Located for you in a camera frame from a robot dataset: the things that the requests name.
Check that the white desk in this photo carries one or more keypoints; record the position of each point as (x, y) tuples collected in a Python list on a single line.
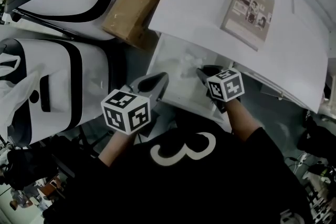
[(199, 8)]

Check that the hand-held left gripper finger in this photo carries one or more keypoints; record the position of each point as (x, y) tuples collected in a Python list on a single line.
[(147, 77), (160, 87)]

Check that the beige photo book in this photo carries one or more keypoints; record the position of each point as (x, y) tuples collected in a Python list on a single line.
[(249, 14)]

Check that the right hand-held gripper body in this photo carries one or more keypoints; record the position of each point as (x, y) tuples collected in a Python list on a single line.
[(227, 85)]

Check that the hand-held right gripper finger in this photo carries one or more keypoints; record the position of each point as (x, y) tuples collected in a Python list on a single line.
[(203, 76), (214, 69)]

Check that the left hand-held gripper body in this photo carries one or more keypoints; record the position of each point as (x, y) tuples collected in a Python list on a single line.
[(126, 112)]

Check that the white plastic bag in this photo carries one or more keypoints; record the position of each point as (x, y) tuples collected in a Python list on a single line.
[(18, 89)]

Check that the black mesh office chair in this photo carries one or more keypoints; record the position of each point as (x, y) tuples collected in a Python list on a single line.
[(34, 165)]

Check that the person's black shirt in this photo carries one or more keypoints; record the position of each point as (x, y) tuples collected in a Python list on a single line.
[(183, 186)]

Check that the person's left forearm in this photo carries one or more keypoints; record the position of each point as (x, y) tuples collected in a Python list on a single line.
[(115, 148)]

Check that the person's right forearm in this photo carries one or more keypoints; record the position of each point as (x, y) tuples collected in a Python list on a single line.
[(242, 120)]

